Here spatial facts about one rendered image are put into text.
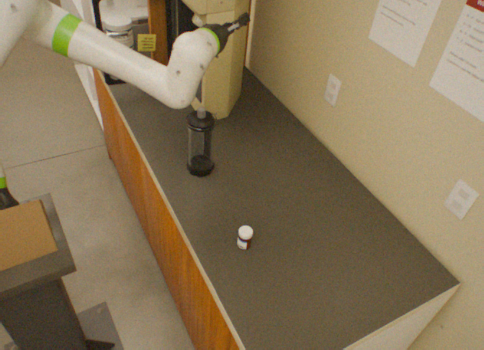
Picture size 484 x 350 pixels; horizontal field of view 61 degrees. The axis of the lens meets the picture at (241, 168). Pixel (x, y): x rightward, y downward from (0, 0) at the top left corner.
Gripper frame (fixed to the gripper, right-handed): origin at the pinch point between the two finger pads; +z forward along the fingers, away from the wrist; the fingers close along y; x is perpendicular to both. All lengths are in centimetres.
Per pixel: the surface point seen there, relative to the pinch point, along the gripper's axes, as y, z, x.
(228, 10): 3.5, 7.8, -4.5
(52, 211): 62, -57, 23
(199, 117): 16.1, -22.8, 20.3
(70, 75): 229, 148, -16
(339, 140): -13, 15, 59
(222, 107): 27.8, 13.7, 29.0
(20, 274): 58, -79, 30
